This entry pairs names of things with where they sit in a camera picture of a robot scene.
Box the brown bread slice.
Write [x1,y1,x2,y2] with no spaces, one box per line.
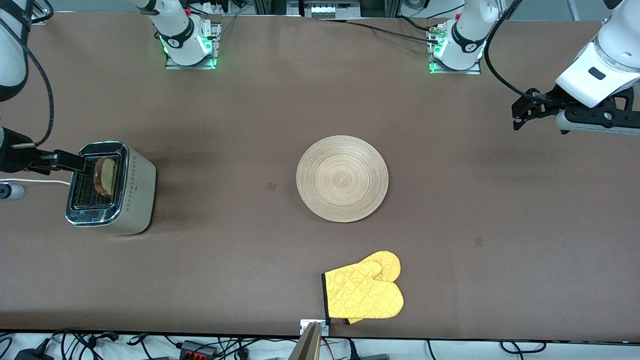
[93,156,120,199]

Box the round wooden plate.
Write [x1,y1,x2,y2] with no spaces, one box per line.
[295,135,390,224]

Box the silver two-slot toaster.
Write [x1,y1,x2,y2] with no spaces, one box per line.
[64,140,158,237]

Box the yellow quilted oven mitt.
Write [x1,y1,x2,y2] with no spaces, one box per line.
[344,250,402,326]
[321,258,405,321]

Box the black and red connector block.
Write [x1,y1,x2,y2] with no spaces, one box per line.
[179,339,219,359]

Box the white power strip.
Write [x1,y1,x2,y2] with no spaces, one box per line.
[309,3,342,19]

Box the black plug box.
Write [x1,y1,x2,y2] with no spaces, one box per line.
[349,340,391,360]

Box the white toaster power cord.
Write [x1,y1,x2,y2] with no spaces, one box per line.
[0,177,71,187]

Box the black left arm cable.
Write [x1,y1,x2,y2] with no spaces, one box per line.
[483,0,539,99]

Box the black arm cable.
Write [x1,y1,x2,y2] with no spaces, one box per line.
[483,0,539,99]
[0,0,55,150]

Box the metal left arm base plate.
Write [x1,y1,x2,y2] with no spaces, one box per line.
[427,24,482,76]

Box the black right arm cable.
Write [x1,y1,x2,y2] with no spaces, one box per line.
[0,0,55,150]

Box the black cable across table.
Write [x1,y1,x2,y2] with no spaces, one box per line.
[319,18,442,44]

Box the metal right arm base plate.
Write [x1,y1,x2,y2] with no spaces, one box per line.
[164,19,222,71]

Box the black looped floor cable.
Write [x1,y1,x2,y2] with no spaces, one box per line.
[499,339,547,355]

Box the small metal edge bracket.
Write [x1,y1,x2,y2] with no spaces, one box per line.
[299,319,330,337]

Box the aluminium camera mount beam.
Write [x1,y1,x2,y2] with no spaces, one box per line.
[288,322,322,360]

